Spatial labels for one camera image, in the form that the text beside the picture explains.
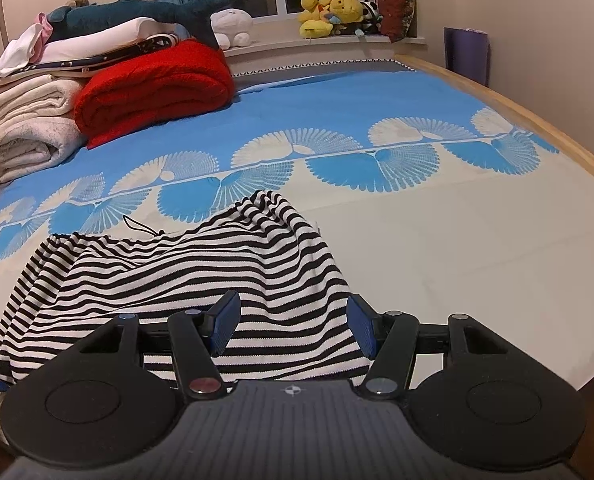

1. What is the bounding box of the white window sill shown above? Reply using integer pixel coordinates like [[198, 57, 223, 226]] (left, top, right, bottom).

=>
[[222, 34, 428, 61]]

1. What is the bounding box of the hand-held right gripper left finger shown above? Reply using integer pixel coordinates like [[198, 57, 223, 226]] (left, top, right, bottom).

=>
[[74, 291, 242, 401]]

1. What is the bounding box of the pink white cloth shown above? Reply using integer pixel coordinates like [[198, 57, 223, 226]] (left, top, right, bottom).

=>
[[0, 11, 54, 97]]

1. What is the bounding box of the black white striped plush toy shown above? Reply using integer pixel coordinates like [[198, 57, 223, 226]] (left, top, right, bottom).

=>
[[359, 1, 384, 37]]

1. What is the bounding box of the dark red cushion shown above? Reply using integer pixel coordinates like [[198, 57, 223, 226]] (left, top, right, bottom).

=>
[[377, 0, 418, 43]]

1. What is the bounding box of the red fleece blanket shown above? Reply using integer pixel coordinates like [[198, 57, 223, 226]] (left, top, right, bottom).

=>
[[73, 38, 236, 151]]

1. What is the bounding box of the purple box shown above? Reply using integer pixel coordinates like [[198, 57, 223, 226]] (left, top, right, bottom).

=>
[[443, 26, 492, 87]]

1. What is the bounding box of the yellow duck plush toy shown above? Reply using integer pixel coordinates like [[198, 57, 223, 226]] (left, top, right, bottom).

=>
[[298, 0, 335, 40]]

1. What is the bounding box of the white folded blanket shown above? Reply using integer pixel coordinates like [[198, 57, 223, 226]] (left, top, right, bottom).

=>
[[41, 16, 178, 65]]

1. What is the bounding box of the white folded quilt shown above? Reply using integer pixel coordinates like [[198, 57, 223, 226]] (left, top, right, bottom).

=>
[[0, 76, 88, 183]]

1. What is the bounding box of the black white striped hoodie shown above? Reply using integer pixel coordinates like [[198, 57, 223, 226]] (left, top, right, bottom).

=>
[[0, 190, 370, 386]]

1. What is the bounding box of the yellow bear plush toy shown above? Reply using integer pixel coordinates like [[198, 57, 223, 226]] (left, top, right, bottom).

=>
[[327, 0, 366, 37]]

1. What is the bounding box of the blue cream printed bed sheet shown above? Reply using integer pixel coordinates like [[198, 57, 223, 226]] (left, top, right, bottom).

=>
[[0, 60, 594, 396]]

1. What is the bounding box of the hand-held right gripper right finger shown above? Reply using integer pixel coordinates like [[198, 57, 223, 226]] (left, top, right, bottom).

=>
[[348, 295, 515, 401]]

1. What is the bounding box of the blue shark plush toy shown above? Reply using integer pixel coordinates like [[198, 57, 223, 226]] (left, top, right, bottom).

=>
[[47, 0, 236, 50]]

